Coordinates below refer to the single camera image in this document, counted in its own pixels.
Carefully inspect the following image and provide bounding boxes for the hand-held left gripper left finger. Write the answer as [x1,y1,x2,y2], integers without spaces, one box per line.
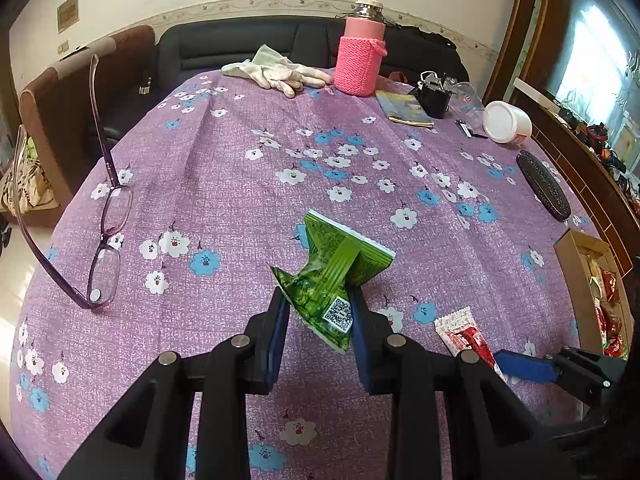
[57,286,292,480]

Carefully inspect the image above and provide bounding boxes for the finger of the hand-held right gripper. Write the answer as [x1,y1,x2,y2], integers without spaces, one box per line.
[494,346,627,402]

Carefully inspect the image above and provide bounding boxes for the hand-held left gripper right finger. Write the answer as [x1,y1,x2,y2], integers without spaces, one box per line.
[346,285,572,480]

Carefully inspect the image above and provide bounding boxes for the red white snack packet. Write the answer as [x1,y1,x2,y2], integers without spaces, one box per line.
[434,307,503,378]

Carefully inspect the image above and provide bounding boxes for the green snack packet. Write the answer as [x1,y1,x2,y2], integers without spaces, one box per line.
[270,209,396,356]

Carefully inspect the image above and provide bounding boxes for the cardboard box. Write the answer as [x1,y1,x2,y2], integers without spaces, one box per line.
[552,227,636,361]

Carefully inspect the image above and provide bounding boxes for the small green white packet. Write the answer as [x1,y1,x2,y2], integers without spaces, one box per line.
[587,255,603,301]

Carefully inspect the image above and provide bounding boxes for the black glasses case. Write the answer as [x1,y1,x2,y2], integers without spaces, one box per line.
[516,150,571,222]

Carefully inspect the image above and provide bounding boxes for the wooden cabinet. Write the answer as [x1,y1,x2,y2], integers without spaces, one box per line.
[482,0,640,281]

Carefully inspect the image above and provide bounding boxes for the purple eyeglasses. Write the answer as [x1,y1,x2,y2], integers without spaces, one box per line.
[14,54,135,310]

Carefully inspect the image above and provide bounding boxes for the cluttered tool pile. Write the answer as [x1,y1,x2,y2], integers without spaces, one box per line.
[555,100,640,211]

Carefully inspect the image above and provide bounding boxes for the black clip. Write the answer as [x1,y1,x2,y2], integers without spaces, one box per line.
[455,119,490,140]

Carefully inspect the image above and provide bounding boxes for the white plastic jar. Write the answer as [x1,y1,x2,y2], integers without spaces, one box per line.
[482,100,533,146]

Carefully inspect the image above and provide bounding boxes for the thin booklet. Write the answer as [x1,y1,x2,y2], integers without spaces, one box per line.
[375,89,435,128]

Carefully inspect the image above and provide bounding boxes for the small black container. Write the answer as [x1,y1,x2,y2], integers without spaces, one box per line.
[414,71,453,120]

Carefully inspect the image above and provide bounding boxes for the white board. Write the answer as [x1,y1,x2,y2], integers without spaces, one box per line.
[512,77,561,111]

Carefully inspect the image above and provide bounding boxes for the clear glass cup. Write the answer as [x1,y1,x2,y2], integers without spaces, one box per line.
[447,80,487,128]

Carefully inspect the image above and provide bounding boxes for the white gloves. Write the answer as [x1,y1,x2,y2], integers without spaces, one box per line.
[221,44,333,98]

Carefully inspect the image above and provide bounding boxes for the pink knit-sleeved bottle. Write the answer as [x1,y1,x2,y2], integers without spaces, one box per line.
[334,0,388,97]

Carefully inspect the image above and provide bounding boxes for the cloth bag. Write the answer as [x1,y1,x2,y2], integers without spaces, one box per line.
[0,125,61,211]

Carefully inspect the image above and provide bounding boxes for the black sofa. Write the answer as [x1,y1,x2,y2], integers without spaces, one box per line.
[82,15,468,141]

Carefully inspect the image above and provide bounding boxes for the brown armchair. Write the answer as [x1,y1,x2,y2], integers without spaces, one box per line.
[19,25,157,228]

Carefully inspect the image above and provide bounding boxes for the black bag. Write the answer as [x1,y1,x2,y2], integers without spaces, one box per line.
[385,22,458,68]

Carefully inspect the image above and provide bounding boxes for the glass window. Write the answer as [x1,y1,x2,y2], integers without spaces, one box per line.
[545,0,640,161]

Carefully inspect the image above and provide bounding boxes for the black strap with buckle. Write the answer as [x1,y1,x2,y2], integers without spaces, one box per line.
[139,57,155,96]

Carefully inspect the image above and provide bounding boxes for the small picture frame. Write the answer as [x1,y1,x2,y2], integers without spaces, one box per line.
[56,0,81,35]

